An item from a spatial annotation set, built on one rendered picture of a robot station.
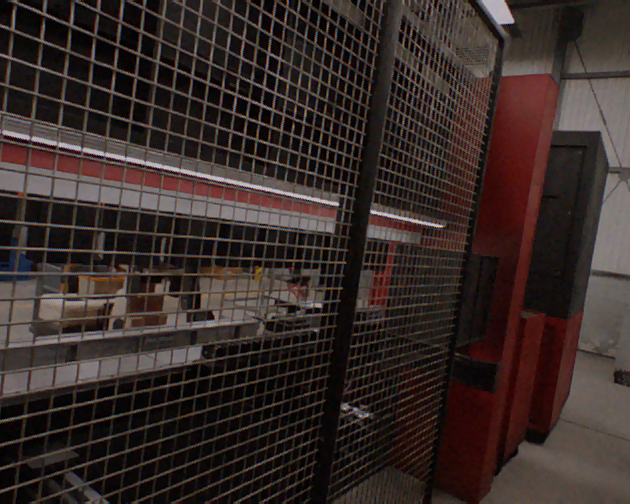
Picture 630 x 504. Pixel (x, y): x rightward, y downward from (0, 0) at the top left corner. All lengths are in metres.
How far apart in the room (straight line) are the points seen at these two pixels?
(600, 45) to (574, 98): 0.85
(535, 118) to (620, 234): 6.00
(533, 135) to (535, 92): 0.22
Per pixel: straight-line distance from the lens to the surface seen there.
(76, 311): 2.71
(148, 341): 1.60
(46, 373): 1.18
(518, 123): 2.84
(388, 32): 1.03
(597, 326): 8.74
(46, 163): 1.36
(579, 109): 9.09
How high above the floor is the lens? 1.37
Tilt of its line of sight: 3 degrees down
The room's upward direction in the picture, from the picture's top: 8 degrees clockwise
